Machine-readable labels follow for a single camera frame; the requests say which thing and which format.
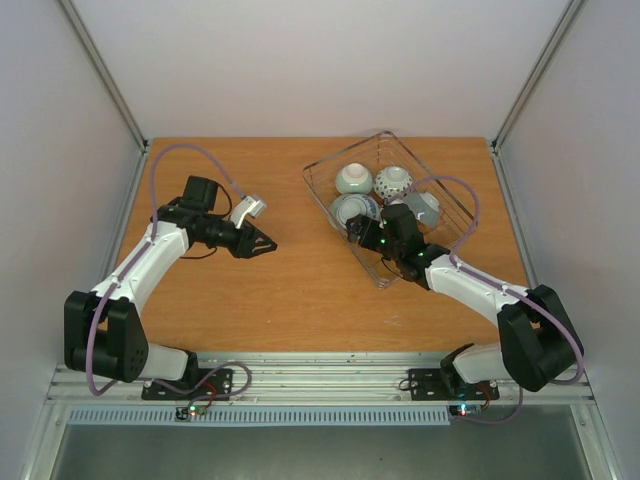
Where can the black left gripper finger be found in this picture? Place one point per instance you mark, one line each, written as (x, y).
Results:
(260, 240)
(260, 250)

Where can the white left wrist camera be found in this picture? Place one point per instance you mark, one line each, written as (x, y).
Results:
(250, 206)

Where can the metal wire dish rack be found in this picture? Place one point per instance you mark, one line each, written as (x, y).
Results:
(376, 152)

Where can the controller board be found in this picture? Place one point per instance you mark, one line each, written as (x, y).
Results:
(467, 410)
(190, 412)

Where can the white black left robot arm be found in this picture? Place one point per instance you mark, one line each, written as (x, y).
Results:
(103, 332)

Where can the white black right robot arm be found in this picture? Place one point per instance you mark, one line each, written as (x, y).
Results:
(537, 343)

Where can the pink patterned bowl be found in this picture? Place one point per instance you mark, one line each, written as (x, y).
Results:
(390, 181)

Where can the left controller board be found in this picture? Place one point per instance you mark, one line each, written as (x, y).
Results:
(190, 412)

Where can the aluminium frame rails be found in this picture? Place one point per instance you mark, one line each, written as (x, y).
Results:
(535, 104)

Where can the grey speckled bowl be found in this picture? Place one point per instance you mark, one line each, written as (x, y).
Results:
(424, 206)

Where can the grey slotted cable duct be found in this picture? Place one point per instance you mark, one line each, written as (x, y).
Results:
(261, 416)

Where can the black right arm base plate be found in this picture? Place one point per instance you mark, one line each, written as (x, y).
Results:
(431, 384)

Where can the blue floral white bowl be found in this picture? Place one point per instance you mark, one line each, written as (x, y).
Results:
(348, 206)

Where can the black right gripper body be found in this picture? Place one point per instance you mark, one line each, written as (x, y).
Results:
(358, 230)

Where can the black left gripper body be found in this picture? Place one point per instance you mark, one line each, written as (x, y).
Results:
(242, 247)

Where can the pale green bowl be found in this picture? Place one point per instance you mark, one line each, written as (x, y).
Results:
(354, 178)

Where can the right controller board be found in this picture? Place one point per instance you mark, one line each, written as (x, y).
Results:
(467, 410)

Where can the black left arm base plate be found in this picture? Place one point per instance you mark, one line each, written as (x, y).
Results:
(185, 388)

